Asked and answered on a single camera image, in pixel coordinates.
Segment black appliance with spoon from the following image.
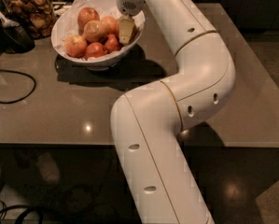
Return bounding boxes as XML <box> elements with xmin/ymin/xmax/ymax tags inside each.
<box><xmin>0</xmin><ymin>10</ymin><xmax>35</xmax><ymax>54</ymax></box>

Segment top left red apple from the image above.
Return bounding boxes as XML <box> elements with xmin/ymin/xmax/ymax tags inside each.
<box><xmin>77</xmin><ymin>7</ymin><xmax>100</xmax><ymax>32</ymax></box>

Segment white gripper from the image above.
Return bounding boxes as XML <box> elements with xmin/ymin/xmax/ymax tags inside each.
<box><xmin>115</xmin><ymin>0</ymin><xmax>146</xmax><ymax>47</ymax></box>

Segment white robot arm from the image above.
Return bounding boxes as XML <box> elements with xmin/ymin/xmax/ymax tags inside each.
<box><xmin>110</xmin><ymin>0</ymin><xmax>235</xmax><ymax>224</ymax></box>

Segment black cable on table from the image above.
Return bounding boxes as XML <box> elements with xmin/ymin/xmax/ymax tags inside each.
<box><xmin>0</xmin><ymin>68</ymin><xmax>37</xmax><ymax>105</ymax></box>

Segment left front yellowish apple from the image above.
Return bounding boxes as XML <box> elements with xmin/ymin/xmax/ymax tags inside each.
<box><xmin>64</xmin><ymin>35</ymin><xmax>88</xmax><ymax>58</ymax></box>

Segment small dark red apple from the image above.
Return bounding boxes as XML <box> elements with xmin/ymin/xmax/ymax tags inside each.
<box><xmin>105</xmin><ymin>34</ymin><xmax>121</xmax><ymax>53</ymax></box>

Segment top middle red apple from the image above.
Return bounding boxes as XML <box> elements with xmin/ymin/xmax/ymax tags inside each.
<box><xmin>101</xmin><ymin>16</ymin><xmax>119</xmax><ymax>35</ymax></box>

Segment central yellowish apple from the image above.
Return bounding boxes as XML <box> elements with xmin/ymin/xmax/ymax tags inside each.
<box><xmin>83</xmin><ymin>21</ymin><xmax>107</xmax><ymax>43</ymax></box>

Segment glass jar of dried chips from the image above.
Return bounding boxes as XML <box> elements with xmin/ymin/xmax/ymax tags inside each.
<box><xmin>3</xmin><ymin>0</ymin><xmax>56</xmax><ymax>39</ymax></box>

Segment white ceramic bowl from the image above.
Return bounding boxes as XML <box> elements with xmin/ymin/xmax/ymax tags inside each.
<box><xmin>50</xmin><ymin>0</ymin><xmax>146</xmax><ymax>72</ymax></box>

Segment front red apple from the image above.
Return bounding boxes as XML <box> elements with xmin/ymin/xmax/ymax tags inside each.
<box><xmin>84</xmin><ymin>42</ymin><xmax>107</xmax><ymax>60</ymax></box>

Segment black cables on floor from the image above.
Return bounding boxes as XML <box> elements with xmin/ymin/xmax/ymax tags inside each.
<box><xmin>0</xmin><ymin>199</ymin><xmax>45</xmax><ymax>224</ymax></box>

